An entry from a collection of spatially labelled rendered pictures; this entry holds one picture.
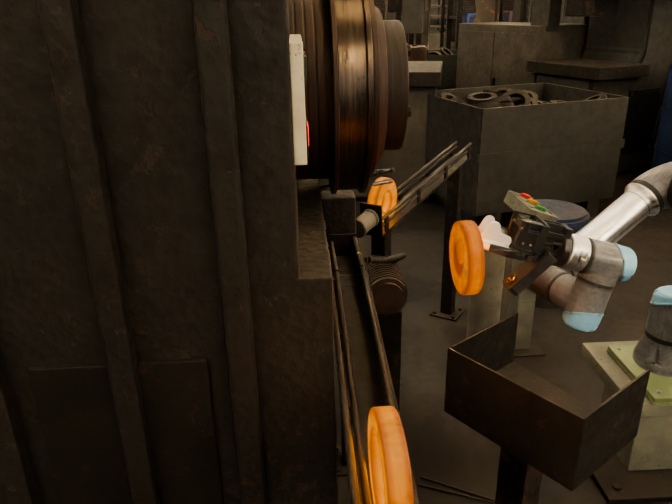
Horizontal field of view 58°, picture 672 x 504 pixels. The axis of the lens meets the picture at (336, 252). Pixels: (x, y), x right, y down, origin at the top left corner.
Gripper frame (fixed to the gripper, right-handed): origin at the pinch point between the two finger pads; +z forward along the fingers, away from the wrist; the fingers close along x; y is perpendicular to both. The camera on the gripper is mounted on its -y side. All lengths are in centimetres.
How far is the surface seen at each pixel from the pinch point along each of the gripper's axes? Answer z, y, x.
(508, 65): -144, 26, -408
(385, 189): 4, -12, -69
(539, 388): -16.5, -20.2, 18.3
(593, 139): -148, 2, -239
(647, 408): -68, -39, -13
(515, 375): -13.2, -20.8, 14.3
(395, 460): 20, -14, 52
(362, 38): 30.2, 31.5, -7.8
